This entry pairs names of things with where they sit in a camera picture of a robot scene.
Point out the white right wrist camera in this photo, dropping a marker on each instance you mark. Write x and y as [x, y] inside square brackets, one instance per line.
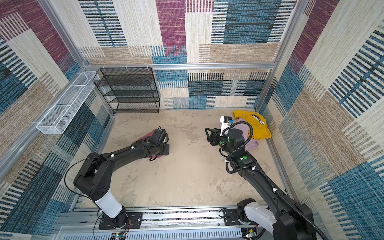
[226, 122]

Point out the aluminium front rail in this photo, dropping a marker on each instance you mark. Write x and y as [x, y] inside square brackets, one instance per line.
[154, 218]

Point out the magenta cloth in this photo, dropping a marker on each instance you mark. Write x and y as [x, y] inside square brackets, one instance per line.
[145, 138]

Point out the white mesh wall basket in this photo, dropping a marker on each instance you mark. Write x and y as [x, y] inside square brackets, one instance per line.
[60, 115]

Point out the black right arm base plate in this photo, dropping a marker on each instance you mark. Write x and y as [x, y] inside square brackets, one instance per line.
[232, 218]

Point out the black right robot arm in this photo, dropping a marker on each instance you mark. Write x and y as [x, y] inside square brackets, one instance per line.
[284, 218]

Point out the white slotted cable duct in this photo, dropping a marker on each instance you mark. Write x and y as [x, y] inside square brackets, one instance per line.
[201, 234]

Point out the yellow cloth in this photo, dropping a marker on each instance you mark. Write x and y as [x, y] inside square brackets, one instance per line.
[257, 121]

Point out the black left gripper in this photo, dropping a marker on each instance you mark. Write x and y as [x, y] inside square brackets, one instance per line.
[166, 146]

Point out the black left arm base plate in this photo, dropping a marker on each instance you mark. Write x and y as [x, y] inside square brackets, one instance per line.
[131, 220]

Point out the black wire shelf rack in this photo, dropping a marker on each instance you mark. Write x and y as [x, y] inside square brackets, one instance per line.
[129, 90]

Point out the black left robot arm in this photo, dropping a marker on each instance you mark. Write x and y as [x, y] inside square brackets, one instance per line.
[95, 175]

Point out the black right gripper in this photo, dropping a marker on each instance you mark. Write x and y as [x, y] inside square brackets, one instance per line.
[215, 135]

